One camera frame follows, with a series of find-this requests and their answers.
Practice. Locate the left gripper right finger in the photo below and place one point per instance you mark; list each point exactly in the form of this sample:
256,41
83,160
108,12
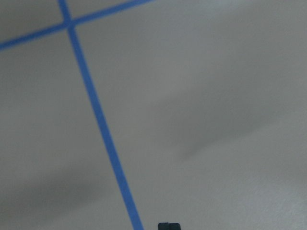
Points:
174,226

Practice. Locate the brown paper table cover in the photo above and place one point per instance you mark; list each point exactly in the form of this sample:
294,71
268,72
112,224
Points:
122,114

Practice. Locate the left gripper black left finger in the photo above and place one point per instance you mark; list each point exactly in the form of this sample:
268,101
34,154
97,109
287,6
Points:
163,226

